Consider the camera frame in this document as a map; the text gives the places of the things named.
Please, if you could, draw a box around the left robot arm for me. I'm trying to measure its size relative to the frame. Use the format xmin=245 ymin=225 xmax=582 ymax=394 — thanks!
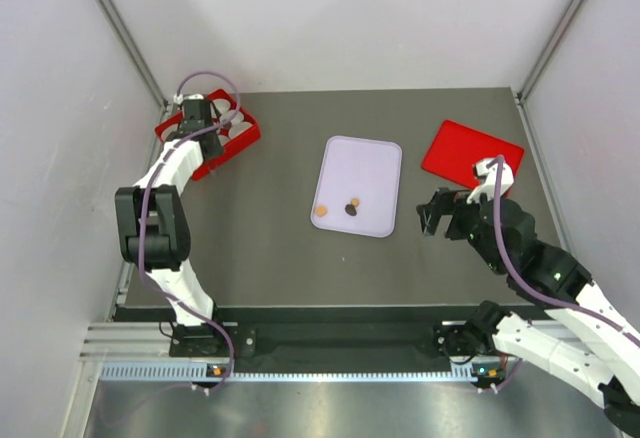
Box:
xmin=115 ymin=94 xmax=227 ymax=357

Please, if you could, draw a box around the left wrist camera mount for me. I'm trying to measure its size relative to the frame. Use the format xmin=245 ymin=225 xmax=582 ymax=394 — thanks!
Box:
xmin=173 ymin=93 xmax=206 ymax=106

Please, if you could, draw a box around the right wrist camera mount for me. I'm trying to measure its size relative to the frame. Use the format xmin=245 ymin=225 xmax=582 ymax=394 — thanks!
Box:
xmin=466 ymin=157 xmax=515 ymax=204

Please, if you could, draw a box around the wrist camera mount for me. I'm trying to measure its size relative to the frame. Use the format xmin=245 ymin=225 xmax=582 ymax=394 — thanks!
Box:
xmin=466 ymin=157 xmax=515 ymax=204
xmin=173 ymin=93 xmax=206 ymax=106

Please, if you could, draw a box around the red box lid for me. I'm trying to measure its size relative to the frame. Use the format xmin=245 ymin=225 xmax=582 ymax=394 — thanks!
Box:
xmin=421 ymin=120 xmax=525 ymax=189

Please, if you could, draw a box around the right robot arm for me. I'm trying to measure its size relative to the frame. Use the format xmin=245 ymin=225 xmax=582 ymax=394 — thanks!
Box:
xmin=416 ymin=188 xmax=639 ymax=437

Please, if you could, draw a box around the dark oval leaf chocolate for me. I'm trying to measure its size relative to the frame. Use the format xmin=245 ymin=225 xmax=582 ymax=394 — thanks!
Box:
xmin=345 ymin=204 xmax=357 ymax=217

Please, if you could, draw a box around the white paper cup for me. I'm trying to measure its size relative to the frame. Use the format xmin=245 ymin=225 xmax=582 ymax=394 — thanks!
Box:
xmin=228 ymin=121 xmax=253 ymax=140
xmin=212 ymin=99 xmax=232 ymax=114
xmin=160 ymin=127 xmax=176 ymax=142
xmin=220 ymin=110 xmax=244 ymax=128
xmin=218 ymin=135 xmax=230 ymax=152

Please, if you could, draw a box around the red chocolate box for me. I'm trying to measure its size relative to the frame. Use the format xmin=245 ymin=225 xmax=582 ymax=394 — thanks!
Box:
xmin=154 ymin=88 xmax=263 ymax=183

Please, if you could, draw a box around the grey slotted cable duct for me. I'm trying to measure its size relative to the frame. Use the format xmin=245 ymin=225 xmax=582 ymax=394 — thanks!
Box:
xmin=100 ymin=362 xmax=505 ymax=383

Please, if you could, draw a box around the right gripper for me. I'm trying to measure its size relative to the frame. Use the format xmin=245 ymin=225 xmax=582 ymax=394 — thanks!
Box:
xmin=415 ymin=185 xmax=505 ymax=274

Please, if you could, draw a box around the aluminium frame rail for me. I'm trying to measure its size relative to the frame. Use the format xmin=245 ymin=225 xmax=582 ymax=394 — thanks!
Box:
xmin=95 ymin=0 xmax=168 ymax=109

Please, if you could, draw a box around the lavender plastic tray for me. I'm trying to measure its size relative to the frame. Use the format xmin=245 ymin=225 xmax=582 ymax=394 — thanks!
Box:
xmin=310 ymin=136 xmax=403 ymax=239

